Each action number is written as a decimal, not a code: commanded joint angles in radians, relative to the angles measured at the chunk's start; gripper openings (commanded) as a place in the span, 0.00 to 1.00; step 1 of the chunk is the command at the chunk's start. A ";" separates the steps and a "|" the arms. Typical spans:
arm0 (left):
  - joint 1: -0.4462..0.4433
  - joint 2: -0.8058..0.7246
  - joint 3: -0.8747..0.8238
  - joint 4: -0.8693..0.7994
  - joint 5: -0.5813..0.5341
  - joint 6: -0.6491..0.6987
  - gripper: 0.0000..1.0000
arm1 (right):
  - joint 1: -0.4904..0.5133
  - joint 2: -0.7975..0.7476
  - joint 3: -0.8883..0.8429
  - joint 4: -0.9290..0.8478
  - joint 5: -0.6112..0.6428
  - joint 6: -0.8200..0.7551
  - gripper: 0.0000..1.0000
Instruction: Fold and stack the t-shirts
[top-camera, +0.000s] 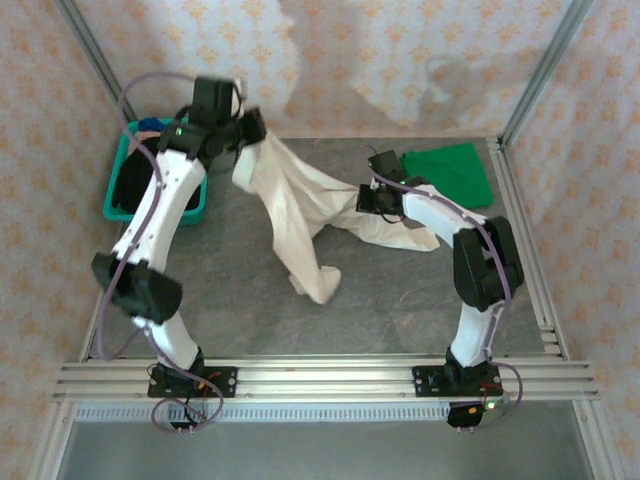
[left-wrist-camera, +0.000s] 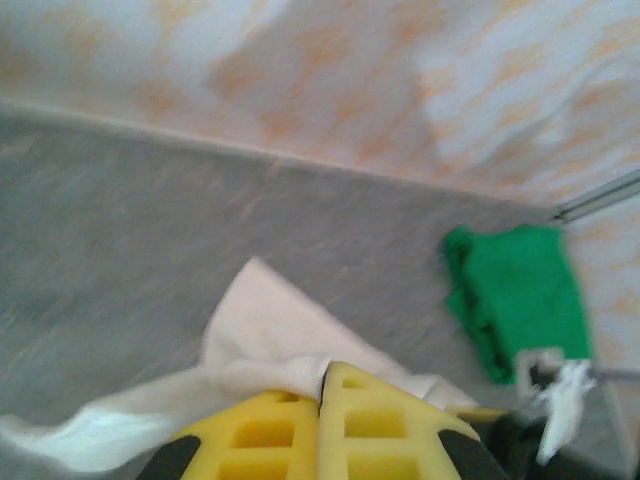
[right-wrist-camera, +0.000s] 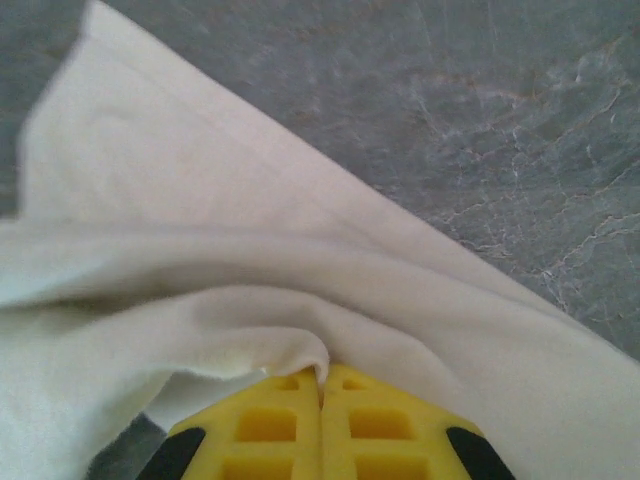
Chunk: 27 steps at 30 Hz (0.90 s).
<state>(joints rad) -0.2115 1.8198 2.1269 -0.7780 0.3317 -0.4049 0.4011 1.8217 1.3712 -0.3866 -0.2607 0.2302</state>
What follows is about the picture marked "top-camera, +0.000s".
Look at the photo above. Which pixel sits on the green t-shirt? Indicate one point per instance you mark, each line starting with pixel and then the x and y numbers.
pixel 455 172

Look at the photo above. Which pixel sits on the cream t-shirt with robot print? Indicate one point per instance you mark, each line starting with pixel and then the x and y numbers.
pixel 295 200

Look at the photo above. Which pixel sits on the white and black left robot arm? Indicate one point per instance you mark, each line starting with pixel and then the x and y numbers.
pixel 165 200

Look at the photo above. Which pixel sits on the blue garment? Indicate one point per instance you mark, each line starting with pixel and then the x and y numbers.
pixel 152 123

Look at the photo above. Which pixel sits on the teal plastic basket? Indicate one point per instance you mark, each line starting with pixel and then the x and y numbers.
pixel 192 212

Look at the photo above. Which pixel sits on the black t-shirt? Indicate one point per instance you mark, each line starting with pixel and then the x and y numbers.
pixel 130 185

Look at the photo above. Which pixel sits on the black controller box with lights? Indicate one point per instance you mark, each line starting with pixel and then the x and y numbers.
pixel 465 415

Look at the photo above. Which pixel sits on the aluminium frame post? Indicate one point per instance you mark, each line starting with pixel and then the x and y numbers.
pixel 545 65
pixel 95 55

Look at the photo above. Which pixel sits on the aluminium side rail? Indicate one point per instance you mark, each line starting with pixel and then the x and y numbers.
pixel 530 260

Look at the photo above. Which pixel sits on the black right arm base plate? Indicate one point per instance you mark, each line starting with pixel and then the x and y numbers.
pixel 425 382

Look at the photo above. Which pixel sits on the aluminium mounting rail beam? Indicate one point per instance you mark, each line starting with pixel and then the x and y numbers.
pixel 325 380

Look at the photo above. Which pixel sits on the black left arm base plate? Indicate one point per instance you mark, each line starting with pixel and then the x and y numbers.
pixel 227 382

